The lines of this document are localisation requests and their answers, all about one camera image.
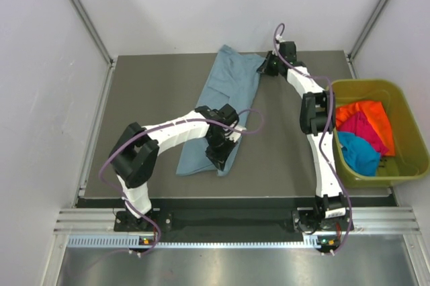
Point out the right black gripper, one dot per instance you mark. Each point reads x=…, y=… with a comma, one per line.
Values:
x=264, y=66

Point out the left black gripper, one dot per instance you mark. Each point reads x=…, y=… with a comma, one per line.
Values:
x=220, y=158

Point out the light blue t shirt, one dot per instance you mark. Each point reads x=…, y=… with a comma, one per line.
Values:
x=233, y=80

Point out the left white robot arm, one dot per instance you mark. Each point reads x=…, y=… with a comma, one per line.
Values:
x=135, y=154

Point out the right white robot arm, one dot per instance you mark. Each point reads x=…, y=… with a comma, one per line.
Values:
x=317, y=122

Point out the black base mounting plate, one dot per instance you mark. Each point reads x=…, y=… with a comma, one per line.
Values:
x=230, y=219

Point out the magenta t shirt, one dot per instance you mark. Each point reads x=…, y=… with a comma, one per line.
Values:
x=358, y=124

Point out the orange t shirt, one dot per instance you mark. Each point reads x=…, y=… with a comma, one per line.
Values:
x=376, y=115

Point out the bright blue t shirt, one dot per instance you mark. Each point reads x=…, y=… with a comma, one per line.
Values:
x=359, y=155

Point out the olive green plastic bin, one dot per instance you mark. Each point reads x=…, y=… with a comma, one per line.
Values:
x=410, y=161

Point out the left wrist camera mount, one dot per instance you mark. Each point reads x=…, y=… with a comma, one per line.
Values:
x=234, y=133

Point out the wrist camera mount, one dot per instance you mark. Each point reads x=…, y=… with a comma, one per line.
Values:
x=279, y=39
x=234, y=133

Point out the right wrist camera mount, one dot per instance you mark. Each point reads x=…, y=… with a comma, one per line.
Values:
x=279, y=39

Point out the right aluminium corner post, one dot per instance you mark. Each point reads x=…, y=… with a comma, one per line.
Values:
x=366, y=29

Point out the aluminium corner post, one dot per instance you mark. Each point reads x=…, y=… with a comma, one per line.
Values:
x=83, y=15
x=366, y=29

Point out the aluminium frame rail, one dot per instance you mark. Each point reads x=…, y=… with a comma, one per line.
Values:
x=366, y=220

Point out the slotted grey cable duct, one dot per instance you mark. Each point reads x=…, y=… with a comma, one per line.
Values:
x=141, y=242

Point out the left aluminium corner post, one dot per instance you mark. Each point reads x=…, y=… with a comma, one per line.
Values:
x=83, y=15

